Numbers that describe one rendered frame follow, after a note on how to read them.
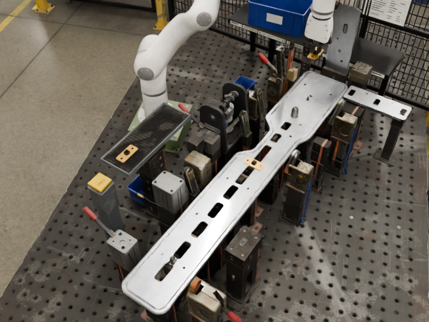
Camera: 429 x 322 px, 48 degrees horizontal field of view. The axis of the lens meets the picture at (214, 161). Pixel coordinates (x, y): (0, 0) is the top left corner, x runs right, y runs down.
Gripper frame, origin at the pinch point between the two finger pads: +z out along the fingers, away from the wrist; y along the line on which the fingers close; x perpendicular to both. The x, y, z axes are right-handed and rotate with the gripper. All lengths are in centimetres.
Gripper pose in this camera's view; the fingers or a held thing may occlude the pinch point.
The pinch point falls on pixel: (316, 48)
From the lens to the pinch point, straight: 207.9
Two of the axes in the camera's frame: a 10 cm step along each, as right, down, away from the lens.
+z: 0.2, 6.7, 7.4
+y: 8.3, 4.1, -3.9
